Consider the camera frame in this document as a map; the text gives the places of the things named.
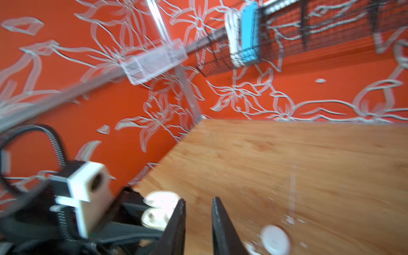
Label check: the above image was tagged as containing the clear plastic bin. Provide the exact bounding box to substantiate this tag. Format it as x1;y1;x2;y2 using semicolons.
120;39;188;85

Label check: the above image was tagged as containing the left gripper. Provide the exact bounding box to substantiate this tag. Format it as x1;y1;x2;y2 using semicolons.
47;187;165;255

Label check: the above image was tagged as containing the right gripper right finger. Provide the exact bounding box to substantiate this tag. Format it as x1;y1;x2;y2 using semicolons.
211;197;249;255

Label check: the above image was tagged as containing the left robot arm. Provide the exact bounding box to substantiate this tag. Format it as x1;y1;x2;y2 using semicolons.
1;124;163;255

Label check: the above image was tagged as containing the white round puck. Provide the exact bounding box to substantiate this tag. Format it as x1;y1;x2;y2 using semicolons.
260;225;291;255

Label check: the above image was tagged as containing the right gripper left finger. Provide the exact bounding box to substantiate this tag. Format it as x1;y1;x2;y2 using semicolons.
150;199;187;255

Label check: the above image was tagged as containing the black wire basket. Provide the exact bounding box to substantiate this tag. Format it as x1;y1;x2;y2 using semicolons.
195;1;408;77

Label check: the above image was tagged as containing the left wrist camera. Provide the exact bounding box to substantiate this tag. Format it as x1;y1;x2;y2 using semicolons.
50;160;114;239

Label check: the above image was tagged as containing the white earbud charging case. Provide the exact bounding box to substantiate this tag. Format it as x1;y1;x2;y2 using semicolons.
141;191;181;231

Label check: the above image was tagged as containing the blue white box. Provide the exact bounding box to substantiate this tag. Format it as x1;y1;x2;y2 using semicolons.
240;2;259;65

